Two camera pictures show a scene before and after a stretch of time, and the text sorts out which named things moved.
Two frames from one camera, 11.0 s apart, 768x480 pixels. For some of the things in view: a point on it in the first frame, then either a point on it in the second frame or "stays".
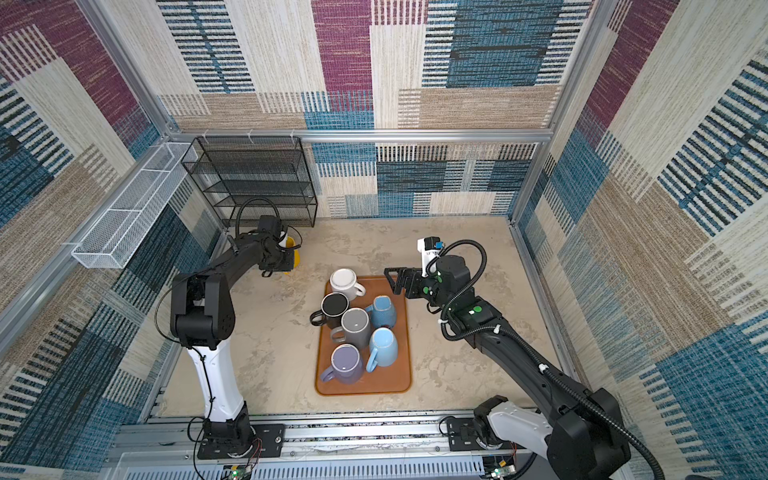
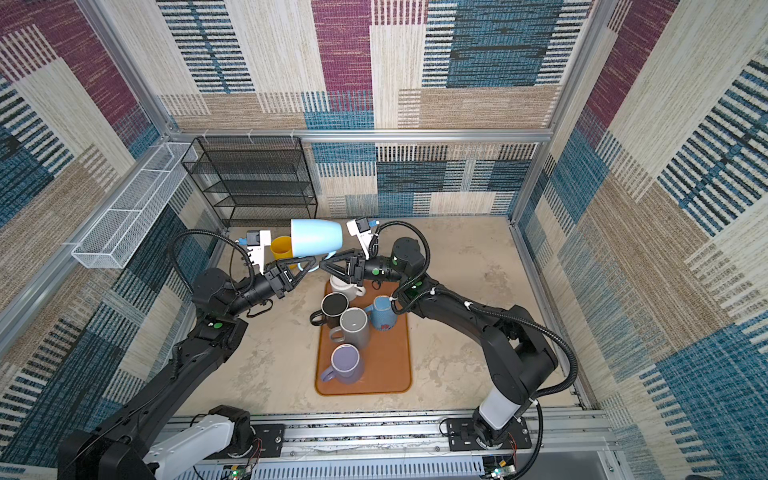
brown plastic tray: [382, 380] stays
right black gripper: [414, 275] → [356, 270]
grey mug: [356, 330] stays
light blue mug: [383, 349] → [315, 237]
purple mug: [346, 365] stays
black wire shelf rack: [228, 171] stays
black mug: [334, 305] stays
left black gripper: [288, 265] → [276, 281]
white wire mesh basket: [111, 242] stays
